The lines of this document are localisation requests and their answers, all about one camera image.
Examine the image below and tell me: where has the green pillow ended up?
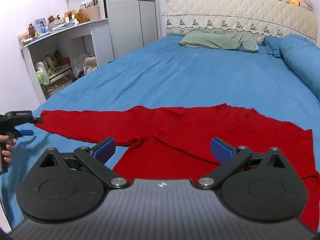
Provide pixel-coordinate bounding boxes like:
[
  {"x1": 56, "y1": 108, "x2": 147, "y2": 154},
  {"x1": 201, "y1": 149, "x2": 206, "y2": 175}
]
[{"x1": 179, "y1": 29, "x2": 259, "y2": 53}]

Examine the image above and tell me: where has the white bag on floor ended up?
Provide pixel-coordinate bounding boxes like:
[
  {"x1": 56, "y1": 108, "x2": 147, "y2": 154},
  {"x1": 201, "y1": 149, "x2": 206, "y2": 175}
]
[{"x1": 83, "y1": 55, "x2": 98, "y2": 75}]

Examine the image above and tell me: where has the green tissue pack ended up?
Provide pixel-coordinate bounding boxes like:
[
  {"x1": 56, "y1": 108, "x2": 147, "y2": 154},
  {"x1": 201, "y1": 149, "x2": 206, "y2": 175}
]
[{"x1": 35, "y1": 62, "x2": 50, "y2": 85}]

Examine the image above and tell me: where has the brown bottle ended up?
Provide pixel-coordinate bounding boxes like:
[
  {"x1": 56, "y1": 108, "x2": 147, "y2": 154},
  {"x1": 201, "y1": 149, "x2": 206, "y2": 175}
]
[{"x1": 28, "y1": 23, "x2": 36, "y2": 38}]

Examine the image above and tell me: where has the pale pink plush toy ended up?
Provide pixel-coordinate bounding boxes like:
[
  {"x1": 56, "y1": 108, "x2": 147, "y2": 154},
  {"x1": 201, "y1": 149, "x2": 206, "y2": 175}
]
[{"x1": 299, "y1": 0, "x2": 313, "y2": 11}]

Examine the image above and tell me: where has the red knit sweater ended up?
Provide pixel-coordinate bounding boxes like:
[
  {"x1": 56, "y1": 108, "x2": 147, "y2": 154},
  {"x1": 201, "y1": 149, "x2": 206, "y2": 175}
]
[{"x1": 39, "y1": 104, "x2": 319, "y2": 230}]

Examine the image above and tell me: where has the woven basket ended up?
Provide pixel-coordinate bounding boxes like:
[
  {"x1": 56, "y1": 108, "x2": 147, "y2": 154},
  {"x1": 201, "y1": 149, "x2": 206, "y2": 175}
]
[{"x1": 83, "y1": 5, "x2": 101, "y2": 21}]

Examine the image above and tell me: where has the grey white wardrobe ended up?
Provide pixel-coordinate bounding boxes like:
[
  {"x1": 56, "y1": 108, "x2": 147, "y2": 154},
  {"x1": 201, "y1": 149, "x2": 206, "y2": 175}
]
[{"x1": 104, "y1": 0, "x2": 158, "y2": 59}]

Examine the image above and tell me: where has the small brown teddy bear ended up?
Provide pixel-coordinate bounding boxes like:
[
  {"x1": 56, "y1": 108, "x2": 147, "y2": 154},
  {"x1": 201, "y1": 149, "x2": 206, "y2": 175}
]
[{"x1": 74, "y1": 9, "x2": 90, "y2": 24}]

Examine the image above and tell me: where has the cream quilted headboard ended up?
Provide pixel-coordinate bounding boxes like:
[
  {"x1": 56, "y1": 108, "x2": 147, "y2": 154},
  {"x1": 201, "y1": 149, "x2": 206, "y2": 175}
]
[{"x1": 165, "y1": 0, "x2": 318, "y2": 44}]

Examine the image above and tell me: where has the white shelf desk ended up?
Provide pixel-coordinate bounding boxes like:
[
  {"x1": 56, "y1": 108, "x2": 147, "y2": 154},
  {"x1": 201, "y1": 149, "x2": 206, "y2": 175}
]
[{"x1": 21, "y1": 18, "x2": 114, "y2": 104}]

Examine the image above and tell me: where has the blue bed sheet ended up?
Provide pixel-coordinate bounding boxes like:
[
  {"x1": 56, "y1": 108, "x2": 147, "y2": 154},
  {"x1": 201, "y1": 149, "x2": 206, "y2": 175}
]
[{"x1": 0, "y1": 34, "x2": 320, "y2": 230}]

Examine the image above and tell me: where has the person's left hand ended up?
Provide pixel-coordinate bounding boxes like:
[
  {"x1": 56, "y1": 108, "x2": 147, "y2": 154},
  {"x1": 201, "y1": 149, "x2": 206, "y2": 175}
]
[{"x1": 0, "y1": 135, "x2": 17, "y2": 164}]

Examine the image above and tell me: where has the rolled blue duvet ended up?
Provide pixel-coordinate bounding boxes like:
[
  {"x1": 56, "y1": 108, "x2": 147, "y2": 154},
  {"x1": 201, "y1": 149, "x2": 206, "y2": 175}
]
[{"x1": 263, "y1": 34, "x2": 319, "y2": 98}]

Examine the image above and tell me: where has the blue photo card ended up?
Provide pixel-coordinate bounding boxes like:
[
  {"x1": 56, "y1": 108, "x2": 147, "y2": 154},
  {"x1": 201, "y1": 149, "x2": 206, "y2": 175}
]
[{"x1": 34, "y1": 18, "x2": 47, "y2": 34}]

